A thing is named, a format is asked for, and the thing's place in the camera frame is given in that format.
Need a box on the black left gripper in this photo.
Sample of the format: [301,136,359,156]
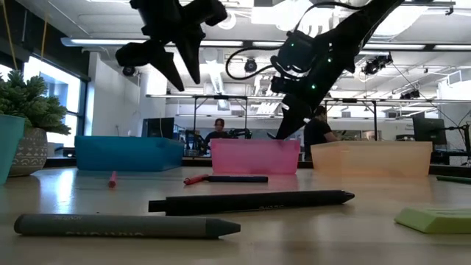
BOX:
[116,0,228,92]

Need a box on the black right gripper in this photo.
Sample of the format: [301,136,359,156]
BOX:
[270,31,332,140]

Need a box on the black pen with print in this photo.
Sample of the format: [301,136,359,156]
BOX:
[148,189,355,217]

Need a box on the red crayon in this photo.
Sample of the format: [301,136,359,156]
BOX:
[183,173,210,186]

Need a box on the dark green crayon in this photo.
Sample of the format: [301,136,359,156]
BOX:
[436,174,471,185]

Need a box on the yellow-green eraser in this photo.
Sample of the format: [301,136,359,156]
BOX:
[394,207,471,235]

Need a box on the grey crayon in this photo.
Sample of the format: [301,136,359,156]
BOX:
[13,213,241,239]

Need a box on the person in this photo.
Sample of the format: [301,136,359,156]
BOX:
[203,118,232,148]
[303,105,341,162]

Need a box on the pink translucent plastic bin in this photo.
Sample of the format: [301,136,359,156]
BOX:
[210,138,301,175]

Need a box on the black computer monitor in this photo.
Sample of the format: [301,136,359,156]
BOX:
[411,116,448,146]
[141,117,176,140]

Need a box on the orange translucent plastic bin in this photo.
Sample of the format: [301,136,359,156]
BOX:
[311,141,433,178]

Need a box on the blue plastic bin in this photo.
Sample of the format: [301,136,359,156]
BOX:
[74,135,185,172]

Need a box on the potted green succulent plant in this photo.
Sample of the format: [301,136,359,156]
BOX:
[0,69,72,177]

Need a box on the teal green plastic bin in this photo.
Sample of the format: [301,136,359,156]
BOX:
[0,113,26,186]

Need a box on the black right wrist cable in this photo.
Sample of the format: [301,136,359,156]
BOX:
[224,46,288,81]

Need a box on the background black station frame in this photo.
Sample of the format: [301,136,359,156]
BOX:
[193,94,249,141]

